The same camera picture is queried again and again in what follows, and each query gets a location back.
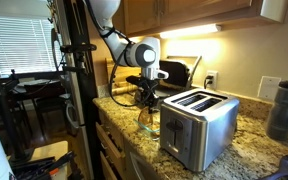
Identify dark dining chair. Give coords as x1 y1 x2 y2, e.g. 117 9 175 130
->
33 94 72 136

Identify wooden cutting board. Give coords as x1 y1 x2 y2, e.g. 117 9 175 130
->
104 58 142 97

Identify wooden drawer front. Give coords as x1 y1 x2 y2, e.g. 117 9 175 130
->
95 121 127 169
99 151 119 180

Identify white wall outlet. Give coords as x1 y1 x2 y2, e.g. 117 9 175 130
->
205 70 219 91

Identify dark grey water bottle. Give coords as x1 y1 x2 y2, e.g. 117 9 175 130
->
266 75 288 141

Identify clear glass food container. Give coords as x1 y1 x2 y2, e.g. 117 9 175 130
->
133 105 162 141

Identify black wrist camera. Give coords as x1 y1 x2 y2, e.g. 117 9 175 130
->
125 75 152 88

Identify black power plug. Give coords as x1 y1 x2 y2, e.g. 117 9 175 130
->
203 75 215 90

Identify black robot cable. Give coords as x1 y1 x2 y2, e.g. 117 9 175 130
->
108 63 142 108

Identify wooden upper cabinet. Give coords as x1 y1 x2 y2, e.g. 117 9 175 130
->
112 0 288 38

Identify black tripod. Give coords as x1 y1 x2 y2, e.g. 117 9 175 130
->
0 31 30 163

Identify curved metal appliance handle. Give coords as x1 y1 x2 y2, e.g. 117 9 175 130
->
128 151 149 180

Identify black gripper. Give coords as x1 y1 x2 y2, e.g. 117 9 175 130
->
135 80 162 111

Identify black robot stand column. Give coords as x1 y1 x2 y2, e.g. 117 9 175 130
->
61 0 102 180

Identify under-cabinet light bar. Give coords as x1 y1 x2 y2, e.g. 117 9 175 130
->
159 23 223 40

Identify black toaster lever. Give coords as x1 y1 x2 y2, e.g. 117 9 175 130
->
165 119 184 134

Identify stainless steel two-slot toaster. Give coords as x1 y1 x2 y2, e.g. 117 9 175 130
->
159 88 241 173

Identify white window blinds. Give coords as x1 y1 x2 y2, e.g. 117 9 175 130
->
0 14 64 76

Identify white switch plate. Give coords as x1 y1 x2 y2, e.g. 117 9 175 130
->
257 75 282 102

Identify dark dining table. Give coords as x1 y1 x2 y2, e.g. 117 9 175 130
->
12 78 67 103

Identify brown bread slice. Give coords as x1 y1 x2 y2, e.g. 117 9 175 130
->
138 107 159 132

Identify black and silver panini grill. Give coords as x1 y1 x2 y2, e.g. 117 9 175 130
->
158 55 203 92

